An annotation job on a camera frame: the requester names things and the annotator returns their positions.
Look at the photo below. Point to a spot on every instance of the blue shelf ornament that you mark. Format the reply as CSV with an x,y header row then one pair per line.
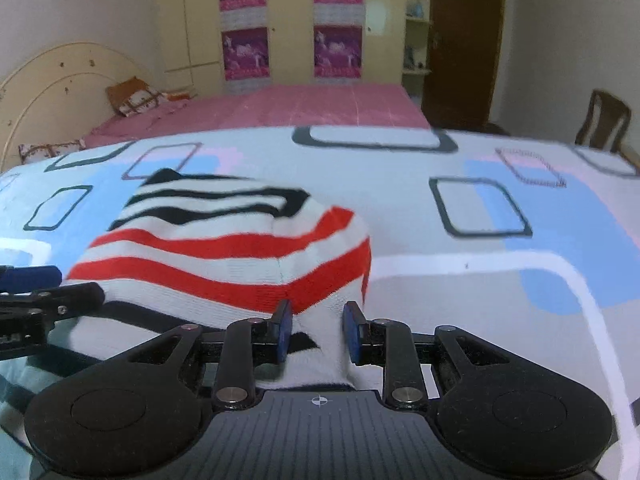
x,y
415,7

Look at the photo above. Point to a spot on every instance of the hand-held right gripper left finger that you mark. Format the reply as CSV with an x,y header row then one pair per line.
x,y
281,332

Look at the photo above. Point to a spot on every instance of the brown wooden door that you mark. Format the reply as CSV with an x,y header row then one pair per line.
x,y
465,45

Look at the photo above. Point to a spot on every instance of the black white red striped shirt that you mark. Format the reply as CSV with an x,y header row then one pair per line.
x,y
225,260

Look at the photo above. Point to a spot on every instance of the brown wooden chair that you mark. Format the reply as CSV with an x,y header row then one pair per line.
x,y
600,120

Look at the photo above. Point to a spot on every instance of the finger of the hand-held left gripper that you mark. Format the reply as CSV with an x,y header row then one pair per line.
x,y
75,296
30,277

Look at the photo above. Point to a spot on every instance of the cream open shelf unit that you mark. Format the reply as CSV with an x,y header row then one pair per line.
x,y
417,30

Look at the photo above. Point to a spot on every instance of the cream bed headboard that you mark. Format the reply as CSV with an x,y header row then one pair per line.
x,y
50,90

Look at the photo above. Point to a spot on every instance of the orange patterned pillow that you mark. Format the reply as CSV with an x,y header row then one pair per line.
x,y
132,97

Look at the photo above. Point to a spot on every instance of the cream wardrobe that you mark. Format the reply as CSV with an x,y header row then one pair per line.
x,y
290,35

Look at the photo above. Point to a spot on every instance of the small patterned pillow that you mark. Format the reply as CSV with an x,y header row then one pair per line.
x,y
50,151

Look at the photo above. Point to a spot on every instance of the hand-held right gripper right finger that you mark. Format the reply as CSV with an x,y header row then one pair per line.
x,y
353,335

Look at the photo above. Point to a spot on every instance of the printed blanket with squares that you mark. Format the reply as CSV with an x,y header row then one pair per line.
x,y
475,300

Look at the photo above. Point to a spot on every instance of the pink bed sheet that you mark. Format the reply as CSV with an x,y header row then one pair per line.
x,y
300,107

